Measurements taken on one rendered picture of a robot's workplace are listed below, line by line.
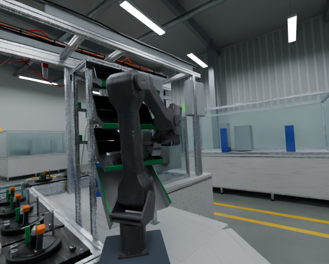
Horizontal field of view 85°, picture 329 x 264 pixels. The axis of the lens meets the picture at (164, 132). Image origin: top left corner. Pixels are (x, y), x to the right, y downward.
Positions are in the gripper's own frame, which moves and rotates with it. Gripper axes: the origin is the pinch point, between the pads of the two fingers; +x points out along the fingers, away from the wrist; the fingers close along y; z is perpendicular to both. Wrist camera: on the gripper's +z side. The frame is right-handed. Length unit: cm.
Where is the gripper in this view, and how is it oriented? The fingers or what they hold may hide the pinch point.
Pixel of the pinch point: (155, 141)
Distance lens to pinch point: 81.2
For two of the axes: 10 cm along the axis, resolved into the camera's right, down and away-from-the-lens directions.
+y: -8.7, -0.4, -5.0
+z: -1.3, -9.4, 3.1
